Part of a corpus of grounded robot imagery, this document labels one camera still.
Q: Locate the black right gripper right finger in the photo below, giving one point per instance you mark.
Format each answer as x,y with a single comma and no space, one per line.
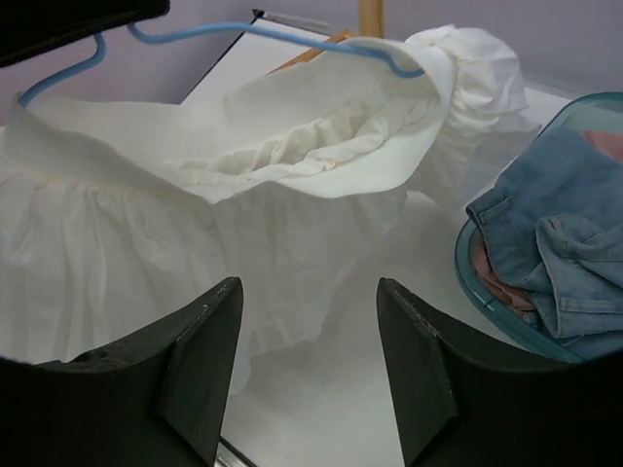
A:
463,398

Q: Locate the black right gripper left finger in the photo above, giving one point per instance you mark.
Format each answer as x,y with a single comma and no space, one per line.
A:
156,397

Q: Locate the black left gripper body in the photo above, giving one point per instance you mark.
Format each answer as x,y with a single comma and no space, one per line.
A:
33,27

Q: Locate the pink ruffled skirt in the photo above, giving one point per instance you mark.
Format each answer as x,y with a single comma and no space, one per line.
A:
607,142

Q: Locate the white ruffled skirt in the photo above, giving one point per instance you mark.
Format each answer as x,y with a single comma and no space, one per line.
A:
116,214

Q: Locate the blue denim skirt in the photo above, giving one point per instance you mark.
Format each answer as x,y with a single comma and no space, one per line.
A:
552,226

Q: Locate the blue wire hanger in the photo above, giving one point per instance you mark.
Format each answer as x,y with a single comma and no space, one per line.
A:
208,29

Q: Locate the teal plastic tray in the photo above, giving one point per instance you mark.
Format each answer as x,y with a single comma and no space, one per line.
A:
598,111

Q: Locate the wooden clothes rack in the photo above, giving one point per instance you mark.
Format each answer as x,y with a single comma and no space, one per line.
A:
371,23

